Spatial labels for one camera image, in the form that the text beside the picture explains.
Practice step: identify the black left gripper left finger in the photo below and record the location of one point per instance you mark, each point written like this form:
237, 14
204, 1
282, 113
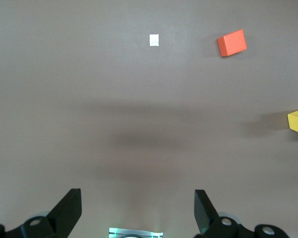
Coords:
64, 218

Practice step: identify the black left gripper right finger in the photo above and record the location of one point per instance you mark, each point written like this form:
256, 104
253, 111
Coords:
203, 213

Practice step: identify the yellow wooden block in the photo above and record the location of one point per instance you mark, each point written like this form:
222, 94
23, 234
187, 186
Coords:
294, 121

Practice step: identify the orange wooden block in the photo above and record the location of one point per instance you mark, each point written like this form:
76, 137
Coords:
232, 43

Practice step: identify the small square tape patch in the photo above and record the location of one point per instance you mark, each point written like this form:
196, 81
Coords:
154, 40

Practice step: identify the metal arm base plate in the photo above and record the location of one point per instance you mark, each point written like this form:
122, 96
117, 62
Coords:
119, 232

